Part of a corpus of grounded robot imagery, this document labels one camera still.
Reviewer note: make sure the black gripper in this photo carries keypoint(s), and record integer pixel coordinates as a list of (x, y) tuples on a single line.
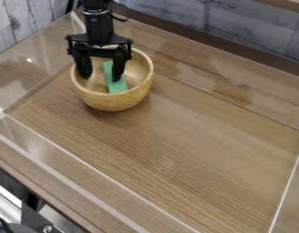
[(83, 48)]

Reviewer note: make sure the green rectangular block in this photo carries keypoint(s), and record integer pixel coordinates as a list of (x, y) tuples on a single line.
[(115, 87)]

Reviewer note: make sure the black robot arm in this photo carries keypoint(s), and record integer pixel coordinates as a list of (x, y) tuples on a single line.
[(99, 20)]

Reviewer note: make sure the round wooden bowl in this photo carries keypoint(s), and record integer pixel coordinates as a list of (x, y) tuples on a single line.
[(108, 95)]

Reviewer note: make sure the clear acrylic corner bracket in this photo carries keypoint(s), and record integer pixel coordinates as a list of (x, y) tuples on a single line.
[(79, 26)]

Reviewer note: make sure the black metal bracket with bolt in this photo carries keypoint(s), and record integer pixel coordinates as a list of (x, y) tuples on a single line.
[(32, 219)]

